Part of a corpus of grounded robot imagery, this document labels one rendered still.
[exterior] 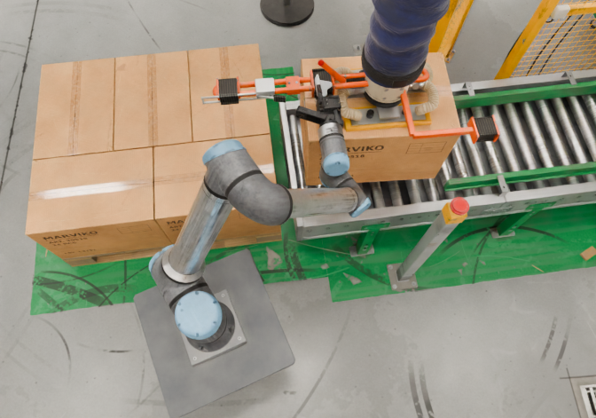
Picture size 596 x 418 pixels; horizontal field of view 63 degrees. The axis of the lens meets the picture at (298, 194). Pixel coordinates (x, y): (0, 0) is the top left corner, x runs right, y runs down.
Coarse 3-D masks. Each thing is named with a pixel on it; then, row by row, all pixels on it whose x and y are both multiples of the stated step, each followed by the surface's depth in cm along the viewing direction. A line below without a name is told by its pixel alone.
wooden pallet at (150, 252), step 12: (216, 240) 267; (228, 240) 269; (240, 240) 280; (252, 240) 280; (264, 240) 278; (276, 240) 280; (120, 252) 264; (132, 252) 276; (144, 252) 276; (156, 252) 276; (72, 264) 271; (84, 264) 274
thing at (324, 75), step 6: (312, 72) 181; (318, 72) 181; (324, 72) 181; (312, 78) 178; (324, 78) 180; (330, 78) 180; (312, 84) 177; (312, 90) 178; (330, 90) 177; (312, 96) 181
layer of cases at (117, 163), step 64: (64, 64) 265; (128, 64) 266; (192, 64) 266; (256, 64) 267; (64, 128) 249; (128, 128) 249; (192, 128) 250; (256, 128) 250; (64, 192) 234; (128, 192) 234; (192, 192) 235; (64, 256) 259
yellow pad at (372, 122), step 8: (400, 104) 190; (416, 104) 190; (368, 112) 185; (376, 112) 188; (400, 112) 188; (344, 120) 187; (352, 120) 187; (360, 120) 187; (368, 120) 187; (376, 120) 187; (384, 120) 187; (392, 120) 187; (400, 120) 187; (416, 120) 187; (424, 120) 187; (352, 128) 186; (360, 128) 186; (368, 128) 186; (376, 128) 187; (384, 128) 187
